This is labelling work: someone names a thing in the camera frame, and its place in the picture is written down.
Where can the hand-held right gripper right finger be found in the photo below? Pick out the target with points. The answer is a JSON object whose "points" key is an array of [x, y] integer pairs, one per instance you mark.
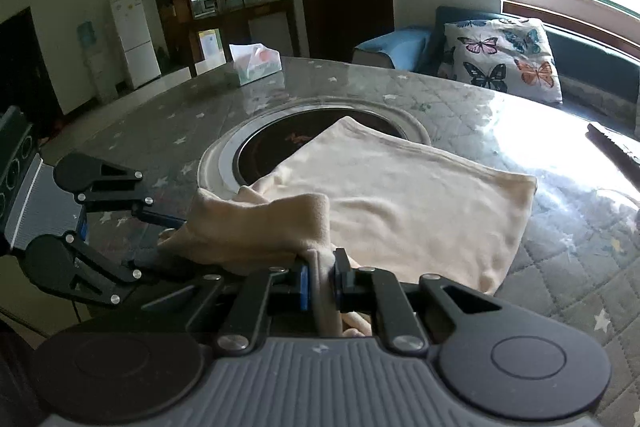
{"points": [[341, 282]]}

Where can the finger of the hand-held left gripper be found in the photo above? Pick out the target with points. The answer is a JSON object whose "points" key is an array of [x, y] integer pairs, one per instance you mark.
{"points": [[107, 274], [125, 194]]}

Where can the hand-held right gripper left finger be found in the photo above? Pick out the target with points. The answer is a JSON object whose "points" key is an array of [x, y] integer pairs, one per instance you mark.
{"points": [[302, 281]]}

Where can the cream knit garment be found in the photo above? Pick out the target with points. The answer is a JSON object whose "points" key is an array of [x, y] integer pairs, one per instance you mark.
{"points": [[400, 207]]}

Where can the water dispenser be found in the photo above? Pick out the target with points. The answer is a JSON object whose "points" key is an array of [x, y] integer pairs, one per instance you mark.
{"points": [[97, 67]]}

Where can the round black induction cooktop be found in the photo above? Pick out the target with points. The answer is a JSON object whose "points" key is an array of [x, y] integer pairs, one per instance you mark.
{"points": [[265, 147]]}

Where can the white refrigerator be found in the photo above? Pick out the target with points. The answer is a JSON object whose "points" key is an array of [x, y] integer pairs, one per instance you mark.
{"points": [[135, 42]]}

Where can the tissue box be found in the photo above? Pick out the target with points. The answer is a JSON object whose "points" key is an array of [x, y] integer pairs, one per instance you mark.
{"points": [[252, 67]]}

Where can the butterfly print pillow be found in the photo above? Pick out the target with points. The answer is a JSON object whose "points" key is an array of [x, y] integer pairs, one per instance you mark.
{"points": [[500, 57]]}

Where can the black remote control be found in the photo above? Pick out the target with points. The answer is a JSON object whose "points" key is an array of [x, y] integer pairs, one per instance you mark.
{"points": [[615, 147]]}

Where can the blue sofa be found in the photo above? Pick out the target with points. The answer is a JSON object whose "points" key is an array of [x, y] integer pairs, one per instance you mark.
{"points": [[585, 52]]}

